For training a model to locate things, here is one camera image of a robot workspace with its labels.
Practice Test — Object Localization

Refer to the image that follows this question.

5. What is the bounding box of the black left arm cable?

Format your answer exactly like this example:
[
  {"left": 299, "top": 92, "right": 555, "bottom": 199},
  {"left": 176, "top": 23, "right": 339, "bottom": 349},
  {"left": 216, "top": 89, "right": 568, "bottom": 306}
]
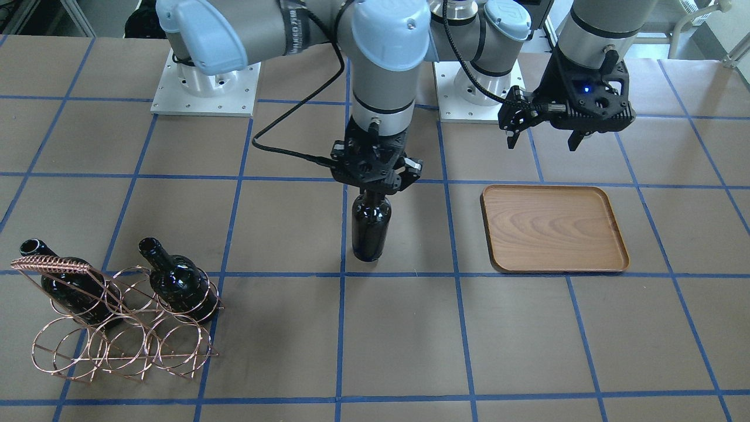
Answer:
[{"left": 441, "top": 0, "right": 516, "bottom": 106}]

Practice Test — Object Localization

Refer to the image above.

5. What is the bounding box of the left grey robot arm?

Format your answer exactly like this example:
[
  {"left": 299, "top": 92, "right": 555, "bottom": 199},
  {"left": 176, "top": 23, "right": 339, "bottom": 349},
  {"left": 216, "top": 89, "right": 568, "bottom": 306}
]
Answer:
[{"left": 428, "top": 1, "right": 656, "bottom": 151}]

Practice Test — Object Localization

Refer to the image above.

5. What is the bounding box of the wooden tray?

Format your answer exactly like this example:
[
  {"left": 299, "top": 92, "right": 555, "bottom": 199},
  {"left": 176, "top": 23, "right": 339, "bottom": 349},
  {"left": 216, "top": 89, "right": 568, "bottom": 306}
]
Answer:
[{"left": 480, "top": 184, "right": 630, "bottom": 273}]

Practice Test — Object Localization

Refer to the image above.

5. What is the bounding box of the dark glass wine bottle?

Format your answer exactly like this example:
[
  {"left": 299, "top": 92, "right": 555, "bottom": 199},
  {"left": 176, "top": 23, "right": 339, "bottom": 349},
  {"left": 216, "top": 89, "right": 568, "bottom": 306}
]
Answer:
[{"left": 353, "top": 189, "right": 392, "bottom": 262}]

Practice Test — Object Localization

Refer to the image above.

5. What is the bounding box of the copper wire bottle basket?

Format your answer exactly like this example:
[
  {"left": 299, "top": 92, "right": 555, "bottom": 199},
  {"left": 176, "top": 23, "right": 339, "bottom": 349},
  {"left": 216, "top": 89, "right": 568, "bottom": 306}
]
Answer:
[{"left": 11, "top": 256, "right": 220, "bottom": 383}]

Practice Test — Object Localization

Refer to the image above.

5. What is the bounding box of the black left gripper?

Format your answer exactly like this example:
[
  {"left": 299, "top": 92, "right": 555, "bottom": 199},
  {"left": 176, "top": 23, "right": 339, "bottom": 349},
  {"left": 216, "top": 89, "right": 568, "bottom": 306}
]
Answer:
[{"left": 498, "top": 46, "right": 636, "bottom": 152}]

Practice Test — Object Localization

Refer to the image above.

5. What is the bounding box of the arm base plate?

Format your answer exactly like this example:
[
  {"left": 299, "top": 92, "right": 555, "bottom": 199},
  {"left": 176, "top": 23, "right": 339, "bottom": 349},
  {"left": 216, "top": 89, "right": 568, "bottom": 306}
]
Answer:
[
  {"left": 433, "top": 62, "right": 525, "bottom": 125},
  {"left": 151, "top": 50, "right": 261, "bottom": 118}
]

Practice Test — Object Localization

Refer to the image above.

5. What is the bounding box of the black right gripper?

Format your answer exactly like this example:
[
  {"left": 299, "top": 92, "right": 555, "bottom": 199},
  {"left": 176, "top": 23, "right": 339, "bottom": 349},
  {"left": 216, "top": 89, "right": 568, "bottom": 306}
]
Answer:
[{"left": 330, "top": 117, "right": 423, "bottom": 192}]

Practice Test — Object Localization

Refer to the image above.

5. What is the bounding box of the dark wine bottle in basket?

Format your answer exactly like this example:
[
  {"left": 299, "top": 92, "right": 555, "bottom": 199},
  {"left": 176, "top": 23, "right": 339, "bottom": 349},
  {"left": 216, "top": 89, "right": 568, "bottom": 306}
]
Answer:
[{"left": 138, "top": 237, "right": 218, "bottom": 323}]

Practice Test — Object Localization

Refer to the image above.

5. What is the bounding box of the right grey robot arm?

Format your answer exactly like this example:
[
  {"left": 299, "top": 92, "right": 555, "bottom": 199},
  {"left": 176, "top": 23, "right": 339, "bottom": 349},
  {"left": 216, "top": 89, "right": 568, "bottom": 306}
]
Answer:
[{"left": 155, "top": 1, "right": 432, "bottom": 195}]

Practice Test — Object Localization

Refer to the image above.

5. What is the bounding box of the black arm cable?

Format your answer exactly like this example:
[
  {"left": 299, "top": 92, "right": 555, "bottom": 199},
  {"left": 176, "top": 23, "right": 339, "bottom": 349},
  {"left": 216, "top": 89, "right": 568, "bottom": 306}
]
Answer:
[
  {"left": 252, "top": 0, "right": 346, "bottom": 166},
  {"left": 441, "top": 0, "right": 516, "bottom": 106}
]

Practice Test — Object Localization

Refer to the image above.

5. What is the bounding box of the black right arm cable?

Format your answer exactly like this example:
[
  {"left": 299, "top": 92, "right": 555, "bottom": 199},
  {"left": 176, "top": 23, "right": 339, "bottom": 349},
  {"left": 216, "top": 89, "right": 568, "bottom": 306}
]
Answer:
[{"left": 252, "top": 0, "right": 346, "bottom": 166}]

